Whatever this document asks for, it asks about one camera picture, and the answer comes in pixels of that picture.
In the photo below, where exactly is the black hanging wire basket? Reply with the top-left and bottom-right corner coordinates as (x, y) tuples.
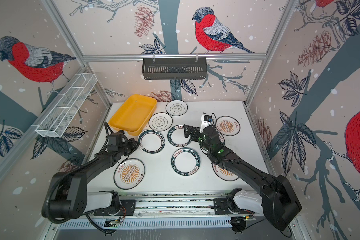
(142, 58), (208, 80)

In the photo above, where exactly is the white mesh wire shelf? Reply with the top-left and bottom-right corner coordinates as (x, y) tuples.
(36, 73), (98, 138)

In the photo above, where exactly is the orange sunburst plate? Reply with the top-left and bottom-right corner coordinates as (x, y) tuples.
(114, 159), (146, 190)
(216, 116), (241, 136)
(212, 164), (239, 182)

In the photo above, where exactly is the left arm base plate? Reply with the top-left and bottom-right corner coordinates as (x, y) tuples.
(94, 200), (136, 217)

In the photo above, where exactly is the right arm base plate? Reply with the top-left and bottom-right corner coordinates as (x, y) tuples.
(211, 199), (255, 215)

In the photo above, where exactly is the aluminium mounting rail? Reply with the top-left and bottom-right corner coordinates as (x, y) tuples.
(49, 191), (301, 218)

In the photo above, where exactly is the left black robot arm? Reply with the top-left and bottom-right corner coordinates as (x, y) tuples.
(42, 123), (140, 224)

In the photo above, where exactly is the dark green rim plate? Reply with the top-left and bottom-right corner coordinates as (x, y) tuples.
(138, 130), (165, 154)

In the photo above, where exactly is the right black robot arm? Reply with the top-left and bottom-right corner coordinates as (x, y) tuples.
(184, 125), (302, 231)

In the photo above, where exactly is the yellow plastic bin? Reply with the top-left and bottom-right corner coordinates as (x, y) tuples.
(108, 95), (157, 136)

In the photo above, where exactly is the white plate flower emblem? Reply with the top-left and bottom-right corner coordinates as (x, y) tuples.
(166, 100), (188, 117)
(149, 112), (173, 132)

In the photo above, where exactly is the white plate flower emblem far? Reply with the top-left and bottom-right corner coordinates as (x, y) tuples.
(166, 100), (188, 117)

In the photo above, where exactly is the green rim lettered plate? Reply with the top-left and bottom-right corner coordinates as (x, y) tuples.
(167, 125), (191, 148)
(171, 148), (201, 176)

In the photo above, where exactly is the green rim lettered plate front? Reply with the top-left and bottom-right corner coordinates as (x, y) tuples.
(171, 148), (201, 176)

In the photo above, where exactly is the white plate flower emblem near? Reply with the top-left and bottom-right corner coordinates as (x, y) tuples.
(149, 112), (173, 132)

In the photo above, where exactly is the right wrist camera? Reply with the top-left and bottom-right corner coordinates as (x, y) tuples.
(200, 115), (214, 133)

